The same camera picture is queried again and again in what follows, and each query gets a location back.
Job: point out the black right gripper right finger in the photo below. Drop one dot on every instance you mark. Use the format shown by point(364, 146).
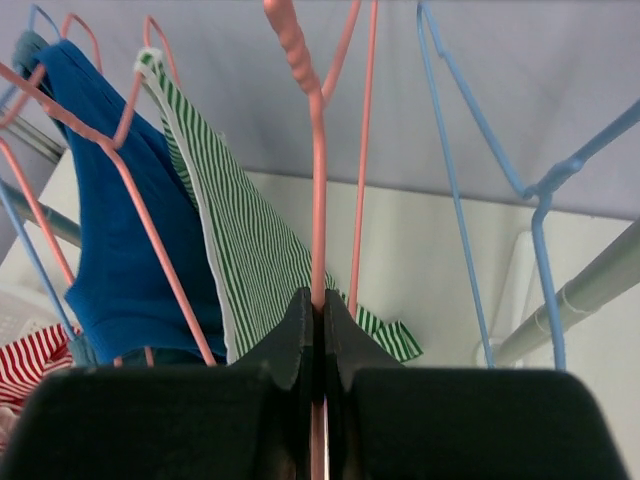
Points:
point(347, 347)

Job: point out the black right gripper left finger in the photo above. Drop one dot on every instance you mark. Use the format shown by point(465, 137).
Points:
point(286, 353)

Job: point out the green striped tank top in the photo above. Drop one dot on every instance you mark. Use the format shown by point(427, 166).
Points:
point(257, 260)

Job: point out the light blue wire hanger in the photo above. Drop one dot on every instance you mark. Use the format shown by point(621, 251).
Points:
point(500, 150)

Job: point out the red striped tank top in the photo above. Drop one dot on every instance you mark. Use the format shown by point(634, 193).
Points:
point(24, 364)

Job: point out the pink hanger of green top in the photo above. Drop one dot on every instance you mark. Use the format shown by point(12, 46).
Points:
point(284, 22)

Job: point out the royal blue tank top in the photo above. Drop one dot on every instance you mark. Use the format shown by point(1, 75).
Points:
point(125, 225)

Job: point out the teal tank top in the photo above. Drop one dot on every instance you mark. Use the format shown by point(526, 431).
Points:
point(23, 59)

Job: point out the white plastic basket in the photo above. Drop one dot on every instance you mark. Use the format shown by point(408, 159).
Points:
point(24, 311)

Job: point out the white clothes rack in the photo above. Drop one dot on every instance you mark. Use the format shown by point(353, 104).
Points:
point(414, 295)

